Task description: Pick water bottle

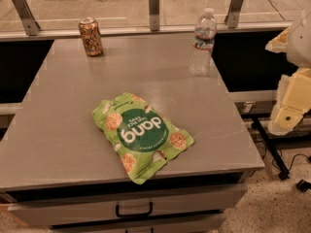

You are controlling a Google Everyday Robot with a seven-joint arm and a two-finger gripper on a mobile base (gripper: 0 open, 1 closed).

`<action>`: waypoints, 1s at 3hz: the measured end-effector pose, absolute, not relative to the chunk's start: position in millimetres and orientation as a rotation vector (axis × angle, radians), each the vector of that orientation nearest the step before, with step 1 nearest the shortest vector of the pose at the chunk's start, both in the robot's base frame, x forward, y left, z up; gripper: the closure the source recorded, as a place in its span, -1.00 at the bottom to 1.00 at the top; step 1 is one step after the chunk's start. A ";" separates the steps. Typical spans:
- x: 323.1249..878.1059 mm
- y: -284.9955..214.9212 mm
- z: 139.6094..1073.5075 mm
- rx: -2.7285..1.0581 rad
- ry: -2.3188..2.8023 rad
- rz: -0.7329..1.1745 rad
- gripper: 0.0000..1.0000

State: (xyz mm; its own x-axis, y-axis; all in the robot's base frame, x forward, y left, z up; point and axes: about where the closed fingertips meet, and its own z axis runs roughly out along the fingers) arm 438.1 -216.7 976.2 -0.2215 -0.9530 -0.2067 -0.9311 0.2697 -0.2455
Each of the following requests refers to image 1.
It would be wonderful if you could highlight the black floor cable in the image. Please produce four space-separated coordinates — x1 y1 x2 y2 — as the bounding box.
271 152 311 172

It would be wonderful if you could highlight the grey cabinet with drawers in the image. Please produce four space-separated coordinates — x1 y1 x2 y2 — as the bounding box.
0 34 263 233

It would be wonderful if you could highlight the clear plastic water bottle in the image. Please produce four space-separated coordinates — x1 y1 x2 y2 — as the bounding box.
190 8 217 77

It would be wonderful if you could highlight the brown soda can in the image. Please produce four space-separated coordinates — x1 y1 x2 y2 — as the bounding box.
79 17 103 56

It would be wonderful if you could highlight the right metal railing bracket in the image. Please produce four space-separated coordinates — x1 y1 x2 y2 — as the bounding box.
225 0 244 28

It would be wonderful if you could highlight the left metal railing bracket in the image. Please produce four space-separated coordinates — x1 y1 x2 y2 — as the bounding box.
12 0 41 36

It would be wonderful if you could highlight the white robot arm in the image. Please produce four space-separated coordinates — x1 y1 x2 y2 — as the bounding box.
265 9 311 136

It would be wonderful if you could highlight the metal railing bracket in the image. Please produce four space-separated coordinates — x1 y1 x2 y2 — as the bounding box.
149 0 160 31
12 0 41 36
225 0 244 28

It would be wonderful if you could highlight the black metal stand leg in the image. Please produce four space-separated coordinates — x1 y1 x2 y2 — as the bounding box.
252 116 290 181

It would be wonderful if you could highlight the middle metal railing bracket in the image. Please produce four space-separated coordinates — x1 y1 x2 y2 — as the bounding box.
149 0 160 31

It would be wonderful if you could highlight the green rice chips bag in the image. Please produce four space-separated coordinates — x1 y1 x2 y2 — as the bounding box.
92 93 194 184

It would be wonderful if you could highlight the black upper drawer handle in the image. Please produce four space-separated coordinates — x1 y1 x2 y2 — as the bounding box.
115 202 154 218

